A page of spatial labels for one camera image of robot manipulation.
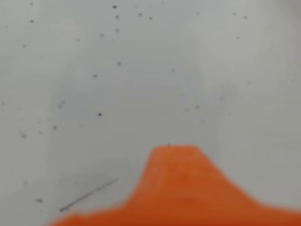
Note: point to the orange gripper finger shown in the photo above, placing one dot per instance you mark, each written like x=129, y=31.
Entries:
x=183, y=193

